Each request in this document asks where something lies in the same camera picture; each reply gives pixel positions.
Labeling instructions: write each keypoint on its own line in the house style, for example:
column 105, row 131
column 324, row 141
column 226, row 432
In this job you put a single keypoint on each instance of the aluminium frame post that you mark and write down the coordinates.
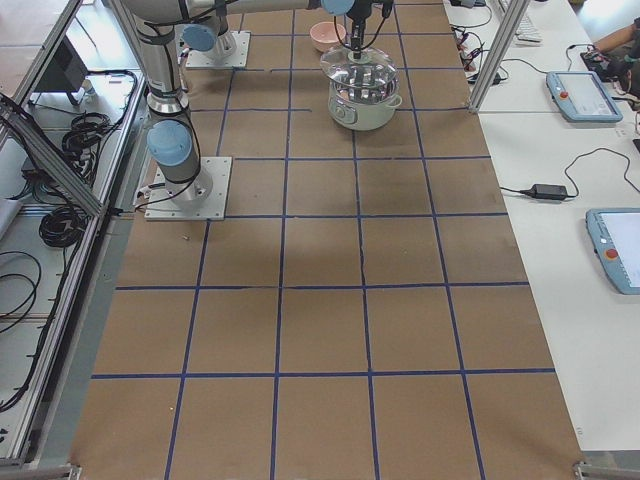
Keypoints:
column 499, row 46

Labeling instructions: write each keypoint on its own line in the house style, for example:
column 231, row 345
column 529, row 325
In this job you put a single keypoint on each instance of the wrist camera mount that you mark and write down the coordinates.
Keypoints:
column 385, row 6

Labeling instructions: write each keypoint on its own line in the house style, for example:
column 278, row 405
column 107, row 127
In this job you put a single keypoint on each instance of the blue teach pendant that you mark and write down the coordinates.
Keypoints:
column 614, row 233
column 582, row 98

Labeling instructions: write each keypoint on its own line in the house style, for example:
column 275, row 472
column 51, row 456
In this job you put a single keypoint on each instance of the mint green electric pot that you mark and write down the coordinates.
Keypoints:
column 359, row 114

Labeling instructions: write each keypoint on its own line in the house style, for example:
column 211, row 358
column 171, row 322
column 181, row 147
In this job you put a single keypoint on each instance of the glass pot lid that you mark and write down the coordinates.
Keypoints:
column 374, row 77

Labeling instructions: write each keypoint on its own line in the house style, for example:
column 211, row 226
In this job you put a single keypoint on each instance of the white keyboard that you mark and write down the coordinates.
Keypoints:
column 526, row 33

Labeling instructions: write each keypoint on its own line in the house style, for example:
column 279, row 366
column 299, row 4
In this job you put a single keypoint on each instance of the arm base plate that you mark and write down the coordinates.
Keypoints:
column 204, row 199
column 238, row 60

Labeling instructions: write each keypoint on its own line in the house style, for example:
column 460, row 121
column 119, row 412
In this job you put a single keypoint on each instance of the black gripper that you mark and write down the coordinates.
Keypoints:
column 356, row 25

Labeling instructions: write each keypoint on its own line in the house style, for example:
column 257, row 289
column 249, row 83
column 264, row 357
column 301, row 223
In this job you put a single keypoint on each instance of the black power brick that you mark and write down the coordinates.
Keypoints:
column 546, row 192

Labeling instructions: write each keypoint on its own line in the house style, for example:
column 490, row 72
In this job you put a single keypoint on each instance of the pink bowl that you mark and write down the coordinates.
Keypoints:
column 326, row 35

